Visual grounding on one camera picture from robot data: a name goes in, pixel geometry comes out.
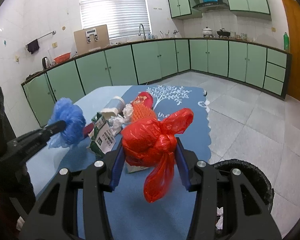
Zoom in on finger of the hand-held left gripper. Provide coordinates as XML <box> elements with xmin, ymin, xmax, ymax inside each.
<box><xmin>41</xmin><ymin>120</ymin><xmax>67</xmax><ymax>142</ymax></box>

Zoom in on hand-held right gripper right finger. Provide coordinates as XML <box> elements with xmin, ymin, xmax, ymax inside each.
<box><xmin>175</xmin><ymin>138</ymin><xmax>282</xmax><ymax>240</ymax></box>

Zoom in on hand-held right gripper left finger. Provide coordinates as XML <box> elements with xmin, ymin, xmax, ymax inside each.
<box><xmin>20</xmin><ymin>144</ymin><xmax>126</xmax><ymax>240</ymax></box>

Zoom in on blue plastic bag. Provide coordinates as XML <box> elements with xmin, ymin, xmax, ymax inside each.
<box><xmin>47</xmin><ymin>97</ymin><xmax>87</xmax><ymax>148</ymax></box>

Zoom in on green milk carton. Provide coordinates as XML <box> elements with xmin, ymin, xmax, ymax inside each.
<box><xmin>88</xmin><ymin>112</ymin><xmax>117</xmax><ymax>157</ymax></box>

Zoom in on red plastic bag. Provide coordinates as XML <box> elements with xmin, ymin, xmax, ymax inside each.
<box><xmin>121</xmin><ymin>108</ymin><xmax>194</xmax><ymax>203</ymax></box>

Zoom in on white tissue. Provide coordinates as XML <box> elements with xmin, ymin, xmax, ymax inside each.
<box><xmin>109</xmin><ymin>104</ymin><xmax>133</xmax><ymax>133</ymax></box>

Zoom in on orange foam net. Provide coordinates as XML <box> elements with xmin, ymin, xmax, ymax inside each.
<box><xmin>129</xmin><ymin>102</ymin><xmax>157</xmax><ymax>125</ymax></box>

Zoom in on bin with black liner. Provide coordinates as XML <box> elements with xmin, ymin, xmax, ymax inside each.
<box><xmin>211</xmin><ymin>159</ymin><xmax>275</xmax><ymax>240</ymax></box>

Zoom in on red packet with gold print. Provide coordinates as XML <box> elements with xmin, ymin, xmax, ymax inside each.
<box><xmin>132</xmin><ymin>92</ymin><xmax>155</xmax><ymax>110</ymax></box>

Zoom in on small beige carton box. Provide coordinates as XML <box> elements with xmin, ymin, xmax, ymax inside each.
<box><xmin>125</xmin><ymin>160</ymin><xmax>148</xmax><ymax>174</ymax></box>

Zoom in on blue printed tablecloth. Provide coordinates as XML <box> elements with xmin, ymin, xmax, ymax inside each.
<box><xmin>26</xmin><ymin>85</ymin><xmax>213</xmax><ymax>240</ymax></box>

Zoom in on white tissue scrap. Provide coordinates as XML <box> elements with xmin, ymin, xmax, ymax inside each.
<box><xmin>215</xmin><ymin>206</ymin><xmax>224</xmax><ymax>230</ymax></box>

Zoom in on red basin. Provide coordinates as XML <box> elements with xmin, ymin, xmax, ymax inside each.
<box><xmin>53</xmin><ymin>52</ymin><xmax>72</xmax><ymax>64</ymax></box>

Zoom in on clear plastic jug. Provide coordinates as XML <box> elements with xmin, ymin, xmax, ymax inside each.
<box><xmin>48</xmin><ymin>48</ymin><xmax>56</xmax><ymax>67</ymax></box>

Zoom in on dark towel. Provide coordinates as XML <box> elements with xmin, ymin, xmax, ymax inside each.
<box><xmin>27</xmin><ymin>39</ymin><xmax>40</xmax><ymax>55</ymax></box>

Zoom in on wooden board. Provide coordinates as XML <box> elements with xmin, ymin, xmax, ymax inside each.
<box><xmin>73</xmin><ymin>24</ymin><xmax>110</xmax><ymax>55</ymax></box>

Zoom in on white device on board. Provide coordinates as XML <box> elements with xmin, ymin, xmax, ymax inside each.
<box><xmin>84</xmin><ymin>29</ymin><xmax>100</xmax><ymax>43</ymax></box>

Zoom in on green base cabinets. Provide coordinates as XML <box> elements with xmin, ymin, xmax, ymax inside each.
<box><xmin>21</xmin><ymin>38</ymin><xmax>292</xmax><ymax>128</ymax></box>

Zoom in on metal faucet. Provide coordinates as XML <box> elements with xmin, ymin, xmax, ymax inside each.
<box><xmin>139</xmin><ymin>23</ymin><xmax>147</xmax><ymax>41</ymax></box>

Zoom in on white window blind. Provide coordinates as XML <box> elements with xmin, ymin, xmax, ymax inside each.
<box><xmin>79</xmin><ymin>0</ymin><xmax>152</xmax><ymax>39</ymax></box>

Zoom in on white pot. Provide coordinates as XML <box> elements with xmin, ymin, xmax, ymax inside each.
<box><xmin>202</xmin><ymin>26</ymin><xmax>214</xmax><ymax>38</ymax></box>

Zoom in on black wok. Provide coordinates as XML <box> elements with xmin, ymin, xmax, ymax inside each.
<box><xmin>216</xmin><ymin>28</ymin><xmax>231</xmax><ymax>38</ymax></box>

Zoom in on wooden door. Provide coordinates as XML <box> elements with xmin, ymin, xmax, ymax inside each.
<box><xmin>280</xmin><ymin>0</ymin><xmax>300</xmax><ymax>113</ymax></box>

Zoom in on range hood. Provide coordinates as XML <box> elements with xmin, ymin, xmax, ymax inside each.
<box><xmin>192</xmin><ymin>1</ymin><xmax>229</xmax><ymax>12</ymax></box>

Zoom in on metal towel rail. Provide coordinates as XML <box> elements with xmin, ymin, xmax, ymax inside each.
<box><xmin>25</xmin><ymin>30</ymin><xmax>57</xmax><ymax>48</ymax></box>

